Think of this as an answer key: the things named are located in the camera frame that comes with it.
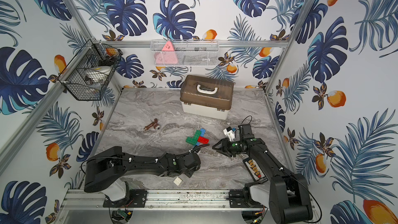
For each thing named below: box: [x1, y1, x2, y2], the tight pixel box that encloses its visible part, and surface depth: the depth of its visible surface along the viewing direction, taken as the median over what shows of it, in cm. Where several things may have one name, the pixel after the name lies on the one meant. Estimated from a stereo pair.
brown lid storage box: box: [179, 74, 234, 121], surface depth 95 cm
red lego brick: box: [197, 135, 210, 145], surface depth 94 cm
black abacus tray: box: [242, 157, 269, 183], surface depth 84 cm
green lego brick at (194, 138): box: [190, 129, 202, 143], surface depth 94 cm
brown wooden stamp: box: [143, 118, 161, 131], surface depth 100 cm
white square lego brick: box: [173, 176, 183, 187], surface depth 80 cm
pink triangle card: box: [154, 40, 179, 65], surface depth 92 cm
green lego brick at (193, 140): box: [185, 132, 200, 146], surface depth 94 cm
